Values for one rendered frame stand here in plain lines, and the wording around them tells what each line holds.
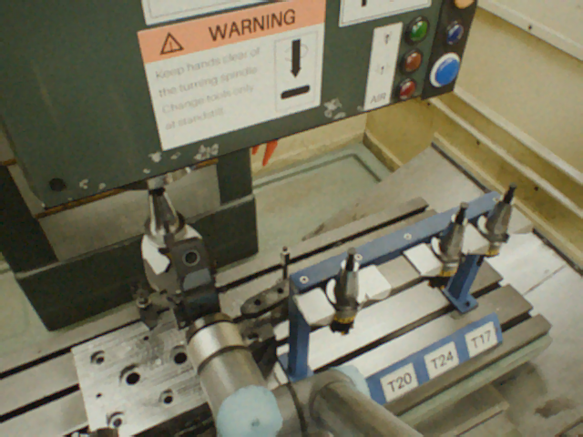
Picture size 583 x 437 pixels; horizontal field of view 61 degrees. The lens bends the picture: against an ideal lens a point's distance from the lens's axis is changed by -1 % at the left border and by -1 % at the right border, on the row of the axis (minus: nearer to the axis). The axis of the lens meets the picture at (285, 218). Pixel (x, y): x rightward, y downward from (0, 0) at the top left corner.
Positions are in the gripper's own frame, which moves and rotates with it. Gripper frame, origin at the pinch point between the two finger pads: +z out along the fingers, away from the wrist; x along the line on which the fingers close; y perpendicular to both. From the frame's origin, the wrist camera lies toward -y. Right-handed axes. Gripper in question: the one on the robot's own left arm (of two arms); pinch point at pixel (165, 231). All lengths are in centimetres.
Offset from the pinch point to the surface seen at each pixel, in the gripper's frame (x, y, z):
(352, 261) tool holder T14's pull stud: 23.8, 0.5, -18.3
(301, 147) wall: 70, 63, 81
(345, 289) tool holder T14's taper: 22.7, 6.0, -19.2
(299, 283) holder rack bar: 17.6, 8.6, -13.1
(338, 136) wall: 88, 63, 81
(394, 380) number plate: 34, 37, -25
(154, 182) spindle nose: -1.1, -18.0, -8.8
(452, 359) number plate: 49, 38, -26
